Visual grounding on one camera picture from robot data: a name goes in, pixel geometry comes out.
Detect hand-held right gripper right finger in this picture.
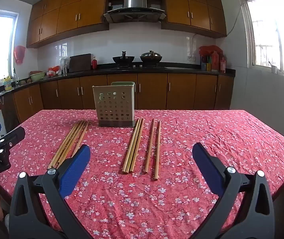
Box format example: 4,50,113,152
189,142,275,239

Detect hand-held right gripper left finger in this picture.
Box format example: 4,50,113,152
9,144,94,239

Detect perforated white utensil holder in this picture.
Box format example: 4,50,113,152
92,81,136,127

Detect green basin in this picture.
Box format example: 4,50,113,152
29,71,46,82

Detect red floral tablecloth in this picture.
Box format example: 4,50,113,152
0,109,284,239

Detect red white plastic bag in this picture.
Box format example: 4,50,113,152
46,66,63,76

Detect wooden lower kitchen cabinets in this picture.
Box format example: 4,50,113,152
0,73,235,123

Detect wooden kitchen cabinets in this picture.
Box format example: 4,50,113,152
0,73,235,123
26,0,227,48

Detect hanging red plastic bag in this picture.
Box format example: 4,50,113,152
14,45,26,64

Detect clear plastic container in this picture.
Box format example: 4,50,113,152
60,57,71,74

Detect dark cutting board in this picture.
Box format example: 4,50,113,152
69,53,92,72

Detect black kitchen countertop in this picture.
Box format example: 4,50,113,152
0,62,236,105

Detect tall orange bottle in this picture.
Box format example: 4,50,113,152
211,51,219,71

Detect black gas stove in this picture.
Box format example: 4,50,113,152
110,65,167,70

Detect black wok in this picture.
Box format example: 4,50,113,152
112,51,135,68

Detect black pot with lid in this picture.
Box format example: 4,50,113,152
140,50,163,67

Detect wooden upper kitchen cabinets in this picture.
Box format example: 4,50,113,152
26,0,227,48

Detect large kitchen window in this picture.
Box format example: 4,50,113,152
239,0,284,89

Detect steel range hood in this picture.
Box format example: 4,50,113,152
103,0,167,24

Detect white wall cable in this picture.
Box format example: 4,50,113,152
189,33,197,56

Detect black wall cable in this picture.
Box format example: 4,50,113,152
225,2,242,36

